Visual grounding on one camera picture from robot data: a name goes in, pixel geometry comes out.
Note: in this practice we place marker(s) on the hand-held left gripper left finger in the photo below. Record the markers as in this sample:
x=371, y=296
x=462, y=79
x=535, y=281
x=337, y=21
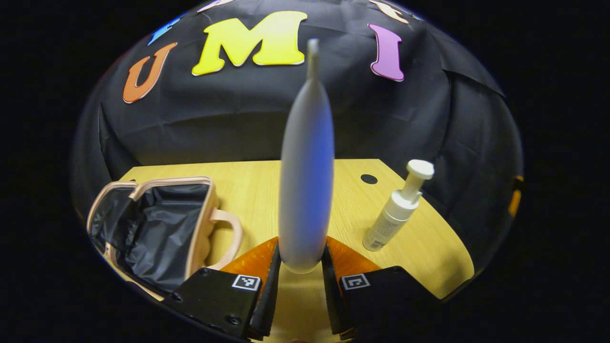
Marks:
x=271, y=295

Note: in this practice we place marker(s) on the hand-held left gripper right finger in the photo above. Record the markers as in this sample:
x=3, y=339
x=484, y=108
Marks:
x=331, y=295

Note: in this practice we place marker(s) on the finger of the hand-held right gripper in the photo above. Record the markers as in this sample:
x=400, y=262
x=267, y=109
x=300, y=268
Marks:
x=515, y=195

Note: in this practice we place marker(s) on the white pump bottle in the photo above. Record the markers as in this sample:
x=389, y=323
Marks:
x=395, y=214

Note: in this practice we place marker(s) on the white squeeze tube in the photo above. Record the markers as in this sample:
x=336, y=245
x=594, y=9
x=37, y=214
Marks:
x=305, y=190

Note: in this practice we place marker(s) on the beige pink suitcase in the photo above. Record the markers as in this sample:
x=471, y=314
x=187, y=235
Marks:
x=157, y=233

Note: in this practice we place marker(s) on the black backdrop cloth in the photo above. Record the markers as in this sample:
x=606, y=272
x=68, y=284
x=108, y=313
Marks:
x=228, y=114

